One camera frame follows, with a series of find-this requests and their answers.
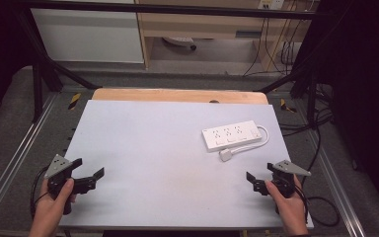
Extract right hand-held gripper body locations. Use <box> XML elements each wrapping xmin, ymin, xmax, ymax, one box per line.
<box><xmin>253</xmin><ymin>159</ymin><xmax>312</xmax><ymax>199</ymax></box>

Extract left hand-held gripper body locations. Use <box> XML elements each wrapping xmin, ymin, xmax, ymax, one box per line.
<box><xmin>43</xmin><ymin>153</ymin><xmax>98</xmax><ymax>215</ymax></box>

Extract white cable with plug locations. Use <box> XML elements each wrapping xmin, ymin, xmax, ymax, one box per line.
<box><xmin>219</xmin><ymin>125</ymin><xmax>270</xmax><ymax>163</ymax></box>

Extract person's right hand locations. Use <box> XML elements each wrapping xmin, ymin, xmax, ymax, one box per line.
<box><xmin>265</xmin><ymin>175</ymin><xmax>311</xmax><ymax>236</ymax></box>

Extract person's left hand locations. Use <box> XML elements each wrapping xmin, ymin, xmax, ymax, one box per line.
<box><xmin>29</xmin><ymin>178</ymin><xmax>77</xmax><ymax>230</ymax></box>

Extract yellow black striped tape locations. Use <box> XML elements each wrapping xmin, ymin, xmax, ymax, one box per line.
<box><xmin>67</xmin><ymin>92</ymin><xmax>82</xmax><ymax>111</ymax></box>
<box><xmin>279</xmin><ymin>98</ymin><xmax>298</xmax><ymax>114</ymax></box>

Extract wooden table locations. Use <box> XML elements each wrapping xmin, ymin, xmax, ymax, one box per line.
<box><xmin>91</xmin><ymin>87</ymin><xmax>269</xmax><ymax>106</ymax></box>

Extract white cabinet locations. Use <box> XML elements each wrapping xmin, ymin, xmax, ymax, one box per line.
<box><xmin>31</xmin><ymin>7</ymin><xmax>145</xmax><ymax>64</ymax></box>

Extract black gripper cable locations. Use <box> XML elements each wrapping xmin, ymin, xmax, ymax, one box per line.
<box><xmin>29</xmin><ymin>165</ymin><xmax>51</xmax><ymax>220</ymax></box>
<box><xmin>294</xmin><ymin>184</ymin><xmax>341</xmax><ymax>228</ymax></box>

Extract aluminium rail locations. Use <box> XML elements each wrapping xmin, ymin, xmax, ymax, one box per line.
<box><xmin>308</xmin><ymin>129</ymin><xmax>367</xmax><ymax>237</ymax></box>
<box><xmin>0</xmin><ymin>93</ymin><xmax>59</xmax><ymax>219</ymax></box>

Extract bundle of black cables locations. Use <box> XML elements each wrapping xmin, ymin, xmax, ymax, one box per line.
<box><xmin>277</xmin><ymin>83</ymin><xmax>335</xmax><ymax>186</ymax></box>

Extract yellow cable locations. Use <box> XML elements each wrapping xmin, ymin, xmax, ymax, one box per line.
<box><xmin>265</xmin><ymin>0</ymin><xmax>315</xmax><ymax>72</ymax></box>

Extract white power strip with black cord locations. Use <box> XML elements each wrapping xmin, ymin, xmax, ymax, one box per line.
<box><xmin>162</xmin><ymin>36</ymin><xmax>198</xmax><ymax>51</ymax></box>

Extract white wall socket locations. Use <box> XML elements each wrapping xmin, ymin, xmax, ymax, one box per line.
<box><xmin>258</xmin><ymin>0</ymin><xmax>286</xmax><ymax>11</ymax></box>

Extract black metal frame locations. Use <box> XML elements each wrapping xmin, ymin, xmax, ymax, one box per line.
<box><xmin>11</xmin><ymin>0</ymin><xmax>324</xmax><ymax>123</ymax></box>

